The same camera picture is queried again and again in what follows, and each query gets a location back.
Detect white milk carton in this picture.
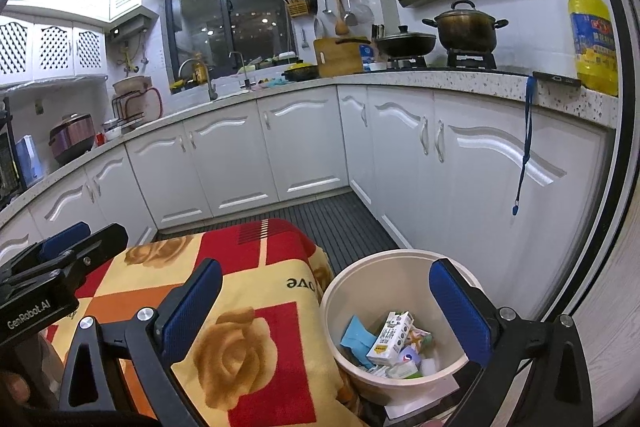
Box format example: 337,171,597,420
368,311,413,366

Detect white trash bin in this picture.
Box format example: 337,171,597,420
321,249,468,416

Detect blue paper trash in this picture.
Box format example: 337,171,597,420
340,315,376,371

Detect white kitchen cabinets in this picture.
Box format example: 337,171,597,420
1,86,611,317

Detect kitchen window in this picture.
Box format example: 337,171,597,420
165,0,296,78

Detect hanging kitchen utensils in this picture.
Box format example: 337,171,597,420
305,0,374,39

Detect purple rice cooker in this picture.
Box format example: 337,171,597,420
49,113,96,166

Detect red orange floral blanket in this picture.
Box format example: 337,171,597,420
46,219,362,426

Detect dish rack with pot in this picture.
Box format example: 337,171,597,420
112,76,164,129

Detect chrome sink faucet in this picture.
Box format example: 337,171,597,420
178,57,218,101

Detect wooden cutting board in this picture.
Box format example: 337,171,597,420
314,37,371,78

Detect black phone on counter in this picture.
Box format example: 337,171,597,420
533,70,582,89

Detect gas stove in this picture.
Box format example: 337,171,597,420
381,50,497,72

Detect black frying pan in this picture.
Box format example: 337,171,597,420
374,25,436,60

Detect yellow cooking oil bottle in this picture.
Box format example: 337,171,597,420
567,0,618,96

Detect dark stock pot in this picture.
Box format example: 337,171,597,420
422,0,509,54

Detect blue lanyard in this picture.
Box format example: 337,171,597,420
511,74,537,217

